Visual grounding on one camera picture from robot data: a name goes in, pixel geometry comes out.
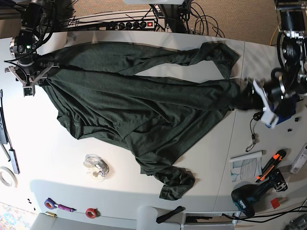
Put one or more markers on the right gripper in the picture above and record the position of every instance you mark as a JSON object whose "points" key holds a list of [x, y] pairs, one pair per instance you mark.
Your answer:
{"points": [[31, 74]]}

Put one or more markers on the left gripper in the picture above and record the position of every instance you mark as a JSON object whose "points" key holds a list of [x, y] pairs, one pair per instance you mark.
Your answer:
{"points": [[272, 95]]}

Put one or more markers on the dark green t-shirt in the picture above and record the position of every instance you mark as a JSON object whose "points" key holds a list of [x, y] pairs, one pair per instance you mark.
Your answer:
{"points": [[99, 93]]}

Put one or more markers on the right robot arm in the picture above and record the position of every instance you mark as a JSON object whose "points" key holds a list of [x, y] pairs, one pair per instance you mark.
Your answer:
{"points": [[40, 20]]}

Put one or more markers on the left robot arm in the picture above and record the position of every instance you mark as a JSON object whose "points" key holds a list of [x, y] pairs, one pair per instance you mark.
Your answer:
{"points": [[291, 48]]}

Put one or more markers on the blue box with black knob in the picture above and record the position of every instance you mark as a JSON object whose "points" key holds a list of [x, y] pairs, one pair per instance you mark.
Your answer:
{"points": [[286, 109]]}

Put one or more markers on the orange black utility knife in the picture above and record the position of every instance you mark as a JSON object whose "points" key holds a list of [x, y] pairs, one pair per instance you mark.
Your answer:
{"points": [[272, 163]]}

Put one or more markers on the dark remote control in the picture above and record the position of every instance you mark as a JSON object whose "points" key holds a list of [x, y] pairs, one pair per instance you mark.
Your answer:
{"points": [[3, 135]]}

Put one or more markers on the grey usb hub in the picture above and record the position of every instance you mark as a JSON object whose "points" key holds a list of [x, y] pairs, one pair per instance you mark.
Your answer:
{"points": [[14, 161]]}

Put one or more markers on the paper instruction booklet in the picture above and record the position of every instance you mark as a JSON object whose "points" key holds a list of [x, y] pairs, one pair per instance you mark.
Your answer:
{"points": [[245, 166]]}

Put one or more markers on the white rectangular device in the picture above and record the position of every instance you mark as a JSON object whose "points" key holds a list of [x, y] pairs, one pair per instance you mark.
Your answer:
{"points": [[299, 161]]}

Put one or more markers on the white tape roll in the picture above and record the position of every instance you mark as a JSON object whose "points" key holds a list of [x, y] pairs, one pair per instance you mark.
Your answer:
{"points": [[7, 177]]}

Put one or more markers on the red square card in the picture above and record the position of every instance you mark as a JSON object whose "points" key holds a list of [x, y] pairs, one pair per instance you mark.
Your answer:
{"points": [[275, 203]]}

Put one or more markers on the black power strip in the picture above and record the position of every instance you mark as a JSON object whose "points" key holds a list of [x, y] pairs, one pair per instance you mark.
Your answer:
{"points": [[135, 25]]}

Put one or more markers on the purple tape roll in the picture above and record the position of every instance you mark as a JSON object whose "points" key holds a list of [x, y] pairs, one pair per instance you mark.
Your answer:
{"points": [[50, 204]]}

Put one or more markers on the purple marker pen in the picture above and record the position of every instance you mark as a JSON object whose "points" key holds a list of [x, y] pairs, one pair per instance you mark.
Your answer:
{"points": [[62, 207]]}

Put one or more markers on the gold green small cylinder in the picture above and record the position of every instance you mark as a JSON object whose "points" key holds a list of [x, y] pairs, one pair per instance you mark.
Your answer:
{"points": [[51, 214]]}

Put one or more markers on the red tape roll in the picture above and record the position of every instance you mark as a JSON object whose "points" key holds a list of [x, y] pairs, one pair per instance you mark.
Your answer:
{"points": [[91, 213]]}

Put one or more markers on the black cordless drill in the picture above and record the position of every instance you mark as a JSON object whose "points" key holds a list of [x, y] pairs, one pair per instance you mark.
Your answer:
{"points": [[246, 196]]}

